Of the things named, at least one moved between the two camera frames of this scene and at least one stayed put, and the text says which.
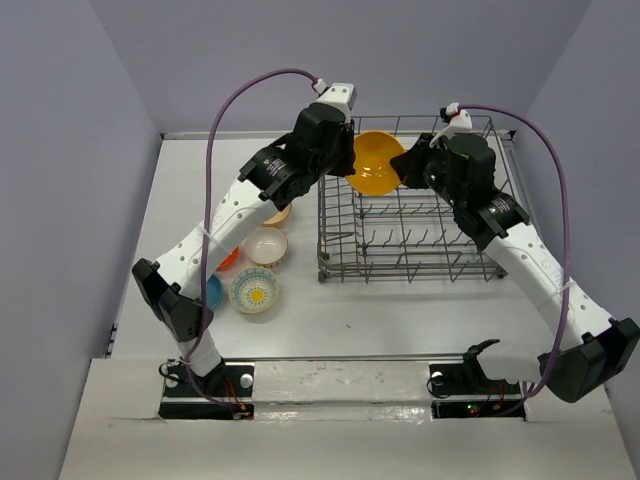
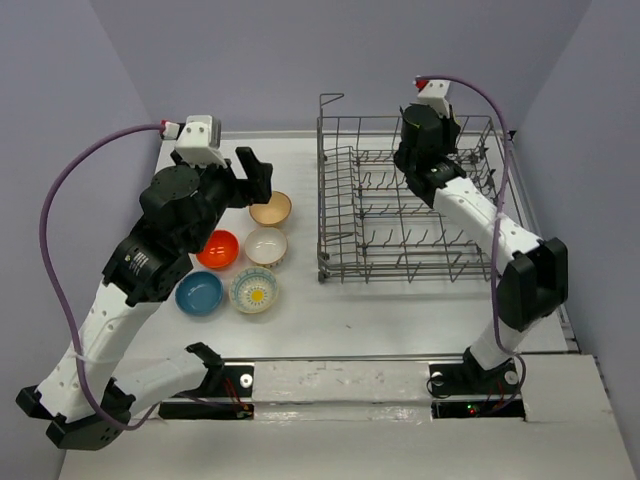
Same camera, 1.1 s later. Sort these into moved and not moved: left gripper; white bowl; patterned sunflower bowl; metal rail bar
Moved: left gripper
Not moved: white bowl; patterned sunflower bowl; metal rail bar
